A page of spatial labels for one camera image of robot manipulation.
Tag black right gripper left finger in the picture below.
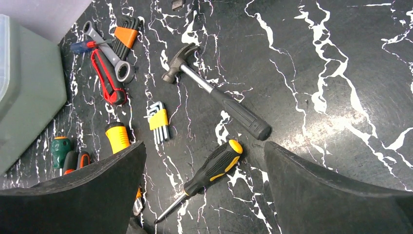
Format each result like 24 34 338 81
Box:
0 141 147 234

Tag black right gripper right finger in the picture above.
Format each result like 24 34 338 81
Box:
264 141 413 234

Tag black orange pliers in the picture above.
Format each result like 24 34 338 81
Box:
63 151 91 175

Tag black yellow screwdriver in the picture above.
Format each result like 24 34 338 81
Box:
154 139 243 224

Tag grey green tool box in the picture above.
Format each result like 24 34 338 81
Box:
0 15 67 174

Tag green stubby screwdriver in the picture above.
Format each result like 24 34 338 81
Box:
51 136 73 175

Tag yellow hex key set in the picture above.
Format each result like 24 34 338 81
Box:
144 101 170 145

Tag red black utility knife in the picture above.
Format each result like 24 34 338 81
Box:
91 48 126 106

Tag grey combination wrench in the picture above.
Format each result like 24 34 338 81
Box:
83 21 135 84

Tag blue red small screwdriver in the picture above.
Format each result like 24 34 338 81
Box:
70 39 112 54

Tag orange hex key set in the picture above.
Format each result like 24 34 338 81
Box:
112 15 140 60

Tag claw hammer black handle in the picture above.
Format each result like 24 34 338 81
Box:
162 43 272 141

